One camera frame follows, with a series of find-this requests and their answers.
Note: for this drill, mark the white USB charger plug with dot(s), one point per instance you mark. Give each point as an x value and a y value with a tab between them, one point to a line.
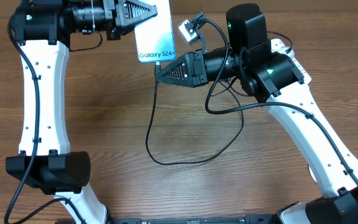
286	50

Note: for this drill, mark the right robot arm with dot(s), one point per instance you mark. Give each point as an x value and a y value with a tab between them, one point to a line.
269	72

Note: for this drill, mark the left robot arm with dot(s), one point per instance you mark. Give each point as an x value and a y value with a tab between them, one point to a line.
40	31

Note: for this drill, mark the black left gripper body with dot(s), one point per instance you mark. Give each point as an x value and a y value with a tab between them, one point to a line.
112	26

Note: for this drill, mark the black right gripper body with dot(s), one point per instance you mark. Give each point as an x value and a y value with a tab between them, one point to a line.
200	71

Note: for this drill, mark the blue Galaxy S24+ smartphone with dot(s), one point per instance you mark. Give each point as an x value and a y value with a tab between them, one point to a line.
154	37

